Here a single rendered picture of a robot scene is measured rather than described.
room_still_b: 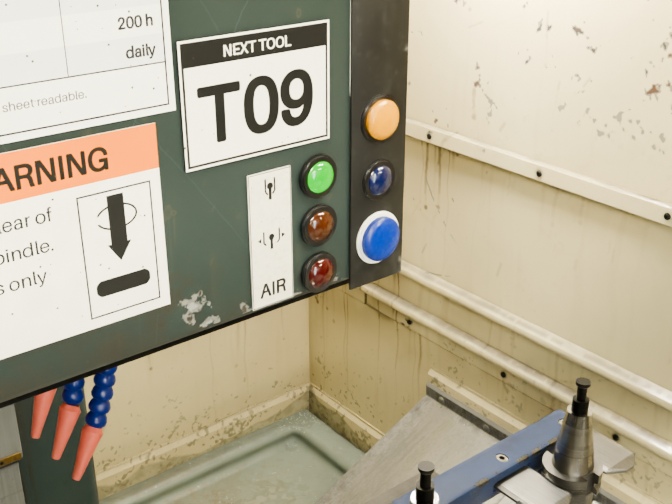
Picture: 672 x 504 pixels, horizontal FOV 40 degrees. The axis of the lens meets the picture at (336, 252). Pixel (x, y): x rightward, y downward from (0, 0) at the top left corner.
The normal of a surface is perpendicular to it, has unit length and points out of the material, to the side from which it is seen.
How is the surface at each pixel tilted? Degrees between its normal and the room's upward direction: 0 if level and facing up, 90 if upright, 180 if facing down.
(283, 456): 0
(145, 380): 90
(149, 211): 90
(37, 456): 90
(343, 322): 90
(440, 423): 24
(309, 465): 0
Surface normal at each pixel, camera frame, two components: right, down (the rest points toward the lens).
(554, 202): -0.78, 0.27
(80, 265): 0.62, 0.33
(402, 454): -0.33, -0.72
